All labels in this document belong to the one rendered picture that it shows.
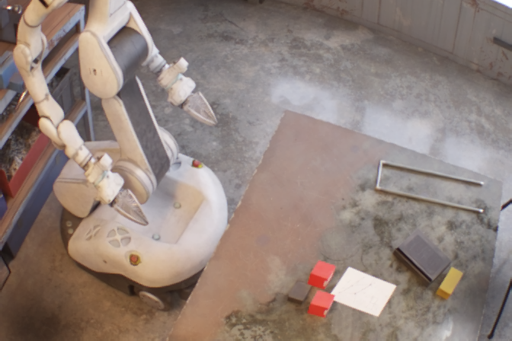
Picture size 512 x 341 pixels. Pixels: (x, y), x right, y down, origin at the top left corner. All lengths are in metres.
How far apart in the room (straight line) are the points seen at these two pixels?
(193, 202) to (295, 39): 1.48
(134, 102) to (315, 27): 1.92
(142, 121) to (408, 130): 1.57
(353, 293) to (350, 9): 2.55
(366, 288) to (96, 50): 0.96
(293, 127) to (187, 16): 2.04
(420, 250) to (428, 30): 2.34
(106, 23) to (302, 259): 0.81
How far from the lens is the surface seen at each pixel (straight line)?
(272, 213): 1.58
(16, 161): 2.48
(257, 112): 3.09
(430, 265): 1.52
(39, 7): 1.54
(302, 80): 3.29
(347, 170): 1.69
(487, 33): 3.67
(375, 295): 1.47
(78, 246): 2.32
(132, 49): 1.82
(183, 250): 2.15
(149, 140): 2.02
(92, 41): 1.73
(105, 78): 1.78
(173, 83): 2.12
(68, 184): 2.29
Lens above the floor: 2.11
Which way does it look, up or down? 46 degrees down
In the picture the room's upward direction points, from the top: 3 degrees clockwise
